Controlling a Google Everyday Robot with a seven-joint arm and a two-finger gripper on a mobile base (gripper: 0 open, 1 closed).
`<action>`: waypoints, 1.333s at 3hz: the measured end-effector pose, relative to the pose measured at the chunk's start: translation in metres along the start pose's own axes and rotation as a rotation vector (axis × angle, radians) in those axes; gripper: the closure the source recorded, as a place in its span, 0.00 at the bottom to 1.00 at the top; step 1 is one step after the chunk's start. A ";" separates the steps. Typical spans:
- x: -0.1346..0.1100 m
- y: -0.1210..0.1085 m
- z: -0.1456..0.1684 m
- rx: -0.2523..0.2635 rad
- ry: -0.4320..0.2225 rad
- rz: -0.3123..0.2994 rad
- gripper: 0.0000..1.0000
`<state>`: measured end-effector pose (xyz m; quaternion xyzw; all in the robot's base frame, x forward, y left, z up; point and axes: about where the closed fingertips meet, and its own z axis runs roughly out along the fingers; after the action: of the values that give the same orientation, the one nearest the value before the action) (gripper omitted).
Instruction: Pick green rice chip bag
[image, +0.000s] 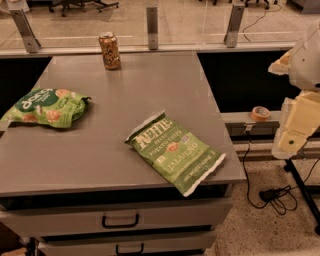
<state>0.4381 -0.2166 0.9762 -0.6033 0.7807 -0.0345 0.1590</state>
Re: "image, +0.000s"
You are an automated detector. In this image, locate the black power cable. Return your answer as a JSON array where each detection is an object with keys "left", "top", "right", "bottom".
[{"left": 241, "top": 129, "right": 320, "bottom": 216}]

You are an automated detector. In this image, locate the black drawer handle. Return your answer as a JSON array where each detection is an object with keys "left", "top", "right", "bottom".
[
  {"left": 101, "top": 213, "right": 140, "bottom": 229},
  {"left": 115, "top": 243, "right": 144, "bottom": 256}
]

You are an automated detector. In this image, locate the upper grey drawer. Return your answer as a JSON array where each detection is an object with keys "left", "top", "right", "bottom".
[{"left": 0, "top": 198, "right": 232, "bottom": 237}]

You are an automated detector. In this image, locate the black upper drawer handle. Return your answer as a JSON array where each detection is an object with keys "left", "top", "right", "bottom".
[{"left": 101, "top": 213, "right": 140, "bottom": 229}]

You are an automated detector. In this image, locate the black stand leg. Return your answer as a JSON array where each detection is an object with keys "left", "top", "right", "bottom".
[{"left": 284, "top": 159, "right": 320, "bottom": 236}]

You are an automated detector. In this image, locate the grey drawer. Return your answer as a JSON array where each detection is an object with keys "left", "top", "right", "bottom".
[
  {"left": 38, "top": 231, "right": 216, "bottom": 256},
  {"left": 0, "top": 198, "right": 232, "bottom": 237}
]

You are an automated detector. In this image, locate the green Kettle jalapeno chip bag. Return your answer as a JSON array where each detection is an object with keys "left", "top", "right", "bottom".
[{"left": 125, "top": 111, "right": 226, "bottom": 197}]

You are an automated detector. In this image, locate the roll of brown tape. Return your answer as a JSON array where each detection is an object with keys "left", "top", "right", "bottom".
[{"left": 251, "top": 106, "right": 270, "bottom": 122}]

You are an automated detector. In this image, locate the metal railing post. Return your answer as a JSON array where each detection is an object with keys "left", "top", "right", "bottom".
[
  {"left": 224, "top": 3, "right": 245, "bottom": 48},
  {"left": 10, "top": 9, "right": 41, "bottom": 53},
  {"left": 146, "top": 7, "right": 158, "bottom": 50}
]

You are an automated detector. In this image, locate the orange soda can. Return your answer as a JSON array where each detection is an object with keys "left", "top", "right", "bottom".
[{"left": 98, "top": 32, "right": 121, "bottom": 70}]

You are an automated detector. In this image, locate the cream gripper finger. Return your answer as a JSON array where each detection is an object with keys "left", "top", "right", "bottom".
[
  {"left": 271, "top": 90, "right": 320, "bottom": 159},
  {"left": 268, "top": 50, "right": 292, "bottom": 75}
]

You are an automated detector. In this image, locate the black office chair base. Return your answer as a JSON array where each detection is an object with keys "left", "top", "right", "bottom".
[{"left": 48, "top": 0, "right": 119, "bottom": 17}]

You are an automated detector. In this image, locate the green rice chip bag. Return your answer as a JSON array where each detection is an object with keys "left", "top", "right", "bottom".
[{"left": 1, "top": 88, "right": 89, "bottom": 128}]

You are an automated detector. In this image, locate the left metal railing post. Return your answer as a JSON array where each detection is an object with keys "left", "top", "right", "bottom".
[{"left": 10, "top": 9, "right": 41, "bottom": 53}]

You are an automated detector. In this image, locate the middle metal railing post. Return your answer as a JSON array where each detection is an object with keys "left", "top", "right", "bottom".
[{"left": 146, "top": 7, "right": 158, "bottom": 50}]

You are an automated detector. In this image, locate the black lower drawer handle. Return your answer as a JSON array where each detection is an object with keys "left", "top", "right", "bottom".
[{"left": 115, "top": 243, "right": 144, "bottom": 256}]

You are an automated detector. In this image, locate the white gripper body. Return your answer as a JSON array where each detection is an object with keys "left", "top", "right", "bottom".
[{"left": 289, "top": 20, "right": 320, "bottom": 91}]

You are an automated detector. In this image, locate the lower grey drawer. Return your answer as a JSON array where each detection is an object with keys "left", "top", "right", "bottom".
[{"left": 38, "top": 231, "right": 216, "bottom": 256}]

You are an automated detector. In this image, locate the black floor cable background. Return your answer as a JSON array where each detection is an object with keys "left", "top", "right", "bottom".
[{"left": 240, "top": 4, "right": 283, "bottom": 42}]

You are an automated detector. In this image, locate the right metal railing post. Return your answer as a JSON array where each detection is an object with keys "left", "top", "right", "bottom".
[{"left": 224, "top": 3, "right": 245, "bottom": 48}]

